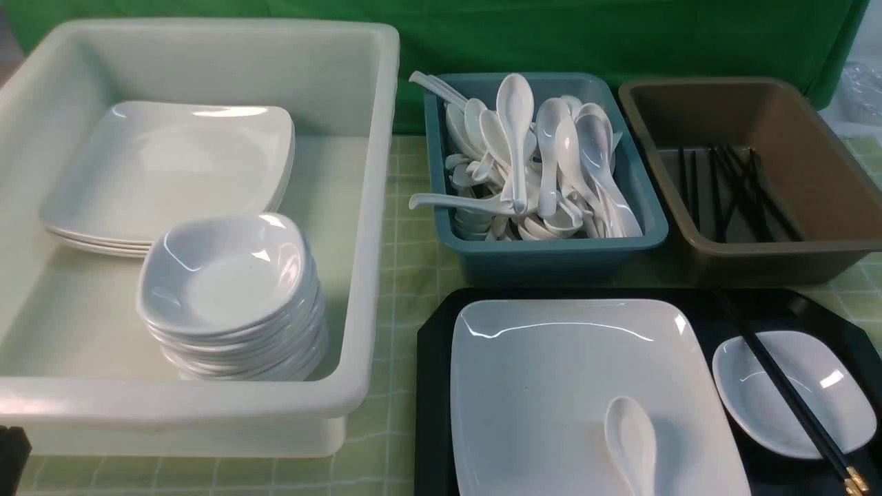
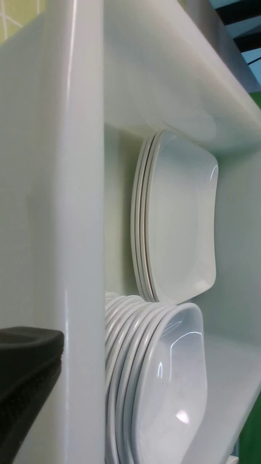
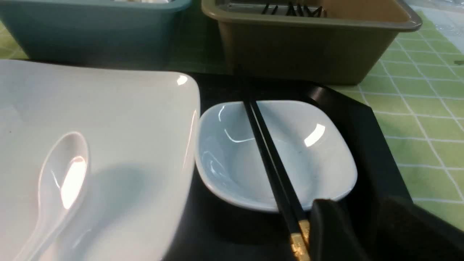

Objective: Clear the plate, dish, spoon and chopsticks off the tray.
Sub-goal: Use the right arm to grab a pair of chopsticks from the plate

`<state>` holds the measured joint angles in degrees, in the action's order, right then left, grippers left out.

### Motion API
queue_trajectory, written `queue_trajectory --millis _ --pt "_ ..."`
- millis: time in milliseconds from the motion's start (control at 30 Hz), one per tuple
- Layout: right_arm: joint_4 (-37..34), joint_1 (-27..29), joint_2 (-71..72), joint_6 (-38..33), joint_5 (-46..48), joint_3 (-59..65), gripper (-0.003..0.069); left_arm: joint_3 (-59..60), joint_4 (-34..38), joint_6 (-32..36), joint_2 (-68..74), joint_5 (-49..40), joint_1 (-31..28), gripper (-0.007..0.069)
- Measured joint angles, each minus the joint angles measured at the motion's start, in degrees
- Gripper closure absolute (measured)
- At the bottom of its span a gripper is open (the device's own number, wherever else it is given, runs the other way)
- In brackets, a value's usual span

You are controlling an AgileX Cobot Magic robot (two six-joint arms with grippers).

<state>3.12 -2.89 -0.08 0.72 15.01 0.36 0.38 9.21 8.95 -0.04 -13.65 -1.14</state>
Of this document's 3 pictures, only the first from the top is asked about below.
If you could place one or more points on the stack of white square plates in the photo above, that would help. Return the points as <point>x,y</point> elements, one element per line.
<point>148,167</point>

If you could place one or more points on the brown plastic bin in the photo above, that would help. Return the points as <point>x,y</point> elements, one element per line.
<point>820,184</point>

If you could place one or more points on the green checkered tablecloth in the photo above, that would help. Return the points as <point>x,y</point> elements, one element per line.
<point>377,458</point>

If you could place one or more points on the black chopstick pair gold tip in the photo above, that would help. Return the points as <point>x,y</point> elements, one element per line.
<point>852,480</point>

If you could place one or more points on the large white square plate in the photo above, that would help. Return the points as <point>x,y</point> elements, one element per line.
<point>531,381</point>

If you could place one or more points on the black chopsticks in bin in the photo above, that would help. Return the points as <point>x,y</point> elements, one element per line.
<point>729,198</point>

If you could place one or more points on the stack of white small bowls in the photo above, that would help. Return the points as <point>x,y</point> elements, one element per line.
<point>235,299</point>

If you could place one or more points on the large white plastic tub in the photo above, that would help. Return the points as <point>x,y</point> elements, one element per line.
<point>81,374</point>

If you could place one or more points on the pile of white spoons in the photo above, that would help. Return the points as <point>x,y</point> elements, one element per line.
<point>523,170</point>

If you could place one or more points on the teal plastic bin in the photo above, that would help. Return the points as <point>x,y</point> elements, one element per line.
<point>577,261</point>

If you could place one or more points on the white small sauce dish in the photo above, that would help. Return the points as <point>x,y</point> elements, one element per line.
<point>820,378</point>

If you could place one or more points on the white ceramic spoon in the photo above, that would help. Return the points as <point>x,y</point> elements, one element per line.
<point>632,444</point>

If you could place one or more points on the green backdrop cloth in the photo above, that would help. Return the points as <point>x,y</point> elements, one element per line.
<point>804,43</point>

